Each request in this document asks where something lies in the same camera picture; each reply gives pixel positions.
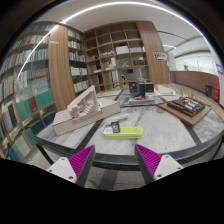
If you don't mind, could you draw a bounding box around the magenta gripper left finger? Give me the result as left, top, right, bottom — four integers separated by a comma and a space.
47, 145, 95, 187

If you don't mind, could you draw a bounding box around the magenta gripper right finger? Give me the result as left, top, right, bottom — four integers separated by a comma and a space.
135, 144, 183, 184

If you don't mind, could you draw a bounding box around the blue charger plug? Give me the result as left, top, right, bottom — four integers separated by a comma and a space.
111, 122, 120, 133

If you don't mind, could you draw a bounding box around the green white power strip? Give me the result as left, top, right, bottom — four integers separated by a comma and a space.
103, 127, 143, 139

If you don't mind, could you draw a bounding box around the white architectural building model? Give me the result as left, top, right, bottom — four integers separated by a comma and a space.
52, 86, 120, 136

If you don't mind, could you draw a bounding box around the dark model on wooden board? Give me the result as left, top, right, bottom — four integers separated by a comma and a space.
158, 97, 211, 127

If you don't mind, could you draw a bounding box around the small white architectural model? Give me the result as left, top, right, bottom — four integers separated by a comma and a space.
155, 84, 176, 96

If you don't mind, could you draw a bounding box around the black box model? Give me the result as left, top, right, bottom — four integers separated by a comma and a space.
129, 81, 154, 97

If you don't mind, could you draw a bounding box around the wooden reception counter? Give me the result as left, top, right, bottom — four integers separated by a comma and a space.
170, 71, 219, 92

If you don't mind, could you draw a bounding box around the red fire extinguisher box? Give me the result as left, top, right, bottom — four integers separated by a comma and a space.
214, 87, 220, 103

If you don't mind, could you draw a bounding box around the glass-front bookcase with books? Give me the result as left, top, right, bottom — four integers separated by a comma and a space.
0, 21, 89, 162

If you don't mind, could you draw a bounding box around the wooden open bookshelf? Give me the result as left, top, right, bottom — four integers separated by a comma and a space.
83, 21, 152, 93

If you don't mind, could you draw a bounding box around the white charger cable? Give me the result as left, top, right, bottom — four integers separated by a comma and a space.
100, 112, 130, 134

